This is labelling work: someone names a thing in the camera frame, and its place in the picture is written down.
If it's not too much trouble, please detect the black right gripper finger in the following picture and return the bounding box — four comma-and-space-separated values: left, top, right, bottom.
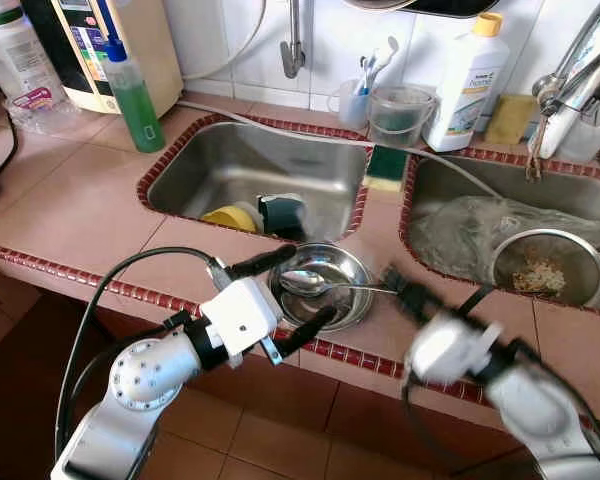
380, 264, 423, 303

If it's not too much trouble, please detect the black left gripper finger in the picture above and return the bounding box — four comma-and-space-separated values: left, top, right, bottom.
226, 243, 299, 282
272, 304, 339, 359

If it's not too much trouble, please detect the steel spoon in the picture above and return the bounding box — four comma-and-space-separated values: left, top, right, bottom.
277, 268, 399, 299

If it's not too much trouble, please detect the blue plastic cup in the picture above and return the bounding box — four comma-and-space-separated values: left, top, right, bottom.
257, 192, 307, 242

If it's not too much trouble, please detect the grey plastic bowl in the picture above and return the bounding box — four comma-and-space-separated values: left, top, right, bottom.
245, 198, 266, 229

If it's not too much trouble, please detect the yellow plastic bowl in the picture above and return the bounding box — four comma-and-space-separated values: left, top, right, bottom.
200, 204, 264, 236

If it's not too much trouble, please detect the steel bowl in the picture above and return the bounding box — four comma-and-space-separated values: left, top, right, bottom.
269, 242, 377, 332

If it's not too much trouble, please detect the clear plastic bag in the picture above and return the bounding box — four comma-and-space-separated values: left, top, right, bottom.
408, 195, 600, 283

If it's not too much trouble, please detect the steel sink basin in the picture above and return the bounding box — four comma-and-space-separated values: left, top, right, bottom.
138, 115, 371, 246
402, 148, 600, 313

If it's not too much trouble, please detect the steel mesh strainer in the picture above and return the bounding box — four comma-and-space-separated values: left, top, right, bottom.
489, 228, 600, 310

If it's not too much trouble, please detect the green yellow sponge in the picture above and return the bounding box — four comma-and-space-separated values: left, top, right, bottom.
364, 144, 410, 193

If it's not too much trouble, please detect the clear plastic tub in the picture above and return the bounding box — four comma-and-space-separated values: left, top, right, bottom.
367, 85, 438, 150

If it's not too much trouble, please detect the clear toothbrush cup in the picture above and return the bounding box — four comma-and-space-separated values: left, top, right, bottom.
327, 78, 373, 131

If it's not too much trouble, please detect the green dish soap bottle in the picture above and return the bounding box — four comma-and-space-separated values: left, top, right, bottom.
101, 37, 167, 154

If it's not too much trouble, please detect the yellow cleaning cloth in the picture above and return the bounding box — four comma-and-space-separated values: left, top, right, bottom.
483, 93, 539, 147

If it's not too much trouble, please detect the white bottle with yellow cap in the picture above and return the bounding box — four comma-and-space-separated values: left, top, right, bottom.
424, 12, 512, 154

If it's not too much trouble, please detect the grey head toothbrush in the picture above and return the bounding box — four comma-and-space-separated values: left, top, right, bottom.
357, 55, 376, 96

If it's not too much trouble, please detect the blue white toothbrush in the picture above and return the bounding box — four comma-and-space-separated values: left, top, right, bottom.
365, 36, 402, 96

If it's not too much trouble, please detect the cream water purifier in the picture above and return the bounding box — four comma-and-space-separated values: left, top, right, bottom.
20, 0, 185, 116

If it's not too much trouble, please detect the chrome sprayer faucet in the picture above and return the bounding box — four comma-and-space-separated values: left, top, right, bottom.
530, 0, 600, 118

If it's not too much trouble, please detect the hanging steel pan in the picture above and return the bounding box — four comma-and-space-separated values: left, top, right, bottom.
342, 0, 421, 11

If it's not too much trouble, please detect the dark blue hanging pan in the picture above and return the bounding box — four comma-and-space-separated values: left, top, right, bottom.
395, 0, 503, 20

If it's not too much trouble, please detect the clear jar with green lid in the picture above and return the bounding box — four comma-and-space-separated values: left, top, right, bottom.
0, 3, 69, 133

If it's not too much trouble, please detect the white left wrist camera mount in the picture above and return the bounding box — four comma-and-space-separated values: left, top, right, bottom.
198, 276, 285, 358

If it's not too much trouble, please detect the brown rope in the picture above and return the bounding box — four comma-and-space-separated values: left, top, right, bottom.
523, 112, 549, 183

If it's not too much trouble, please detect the chrome wall faucet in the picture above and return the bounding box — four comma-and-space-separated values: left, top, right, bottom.
279, 0, 309, 80

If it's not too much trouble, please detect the white brush handle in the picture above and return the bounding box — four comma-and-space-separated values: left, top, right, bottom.
538, 108, 581, 161

